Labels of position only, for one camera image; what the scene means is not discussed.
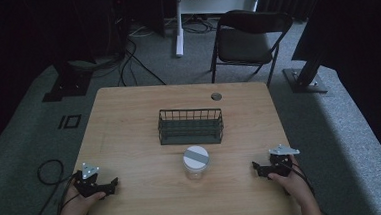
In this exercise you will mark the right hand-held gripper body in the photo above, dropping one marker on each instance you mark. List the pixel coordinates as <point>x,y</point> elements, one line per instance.
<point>280,163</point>

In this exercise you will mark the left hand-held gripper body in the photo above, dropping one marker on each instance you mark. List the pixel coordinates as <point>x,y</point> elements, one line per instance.
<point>87,186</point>

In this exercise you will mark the clear jar with white lid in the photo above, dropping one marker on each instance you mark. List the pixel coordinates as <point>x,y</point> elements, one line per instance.
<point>196,162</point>

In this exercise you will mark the person's left hand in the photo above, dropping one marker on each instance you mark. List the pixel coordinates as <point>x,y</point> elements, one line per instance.
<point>77,206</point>

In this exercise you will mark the person's right hand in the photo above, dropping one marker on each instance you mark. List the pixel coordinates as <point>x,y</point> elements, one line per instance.
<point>293,184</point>

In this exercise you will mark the grey round table grommet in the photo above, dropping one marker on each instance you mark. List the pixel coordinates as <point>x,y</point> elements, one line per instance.
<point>216,96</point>

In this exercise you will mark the black stand with bolted base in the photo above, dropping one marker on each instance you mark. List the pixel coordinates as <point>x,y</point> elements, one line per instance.
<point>305,80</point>

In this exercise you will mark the black stand with flat base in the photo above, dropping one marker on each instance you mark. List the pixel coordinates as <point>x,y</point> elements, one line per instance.
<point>68,83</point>

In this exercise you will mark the black folding chair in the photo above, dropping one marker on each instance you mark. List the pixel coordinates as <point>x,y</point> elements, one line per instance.
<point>244,44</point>

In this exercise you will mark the white desk frame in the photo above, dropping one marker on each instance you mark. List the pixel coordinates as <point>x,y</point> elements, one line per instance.
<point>179,28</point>

